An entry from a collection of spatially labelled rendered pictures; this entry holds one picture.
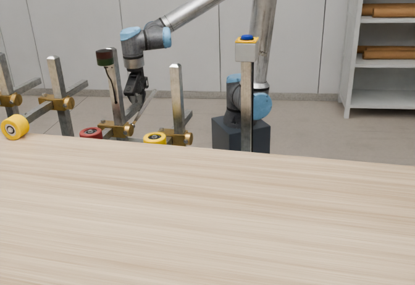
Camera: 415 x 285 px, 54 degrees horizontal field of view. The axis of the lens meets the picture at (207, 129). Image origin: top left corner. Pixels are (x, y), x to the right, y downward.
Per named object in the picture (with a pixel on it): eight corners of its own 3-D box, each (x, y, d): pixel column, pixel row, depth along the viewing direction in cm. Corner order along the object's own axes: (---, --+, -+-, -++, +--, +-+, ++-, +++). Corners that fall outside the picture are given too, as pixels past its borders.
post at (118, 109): (123, 159, 172) (107, 46, 152) (131, 159, 171) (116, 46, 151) (119, 162, 169) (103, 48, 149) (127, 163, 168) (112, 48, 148)
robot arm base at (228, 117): (217, 118, 233) (217, 102, 229) (247, 112, 239) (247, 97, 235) (231, 131, 217) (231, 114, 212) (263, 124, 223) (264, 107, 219)
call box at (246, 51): (238, 58, 143) (238, 36, 140) (258, 59, 142) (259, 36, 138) (234, 63, 137) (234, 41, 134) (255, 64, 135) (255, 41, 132)
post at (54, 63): (72, 161, 179) (50, 54, 159) (79, 162, 179) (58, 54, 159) (68, 165, 176) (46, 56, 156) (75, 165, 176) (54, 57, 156)
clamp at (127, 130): (104, 130, 169) (102, 119, 167) (134, 133, 166) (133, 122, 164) (97, 136, 164) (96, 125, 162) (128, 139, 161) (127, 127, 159)
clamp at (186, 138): (162, 138, 164) (160, 127, 162) (193, 141, 161) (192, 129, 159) (156, 145, 159) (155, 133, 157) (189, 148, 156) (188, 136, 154)
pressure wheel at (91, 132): (90, 151, 158) (86, 125, 153) (109, 153, 156) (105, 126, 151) (79, 162, 151) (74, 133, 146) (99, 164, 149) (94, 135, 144)
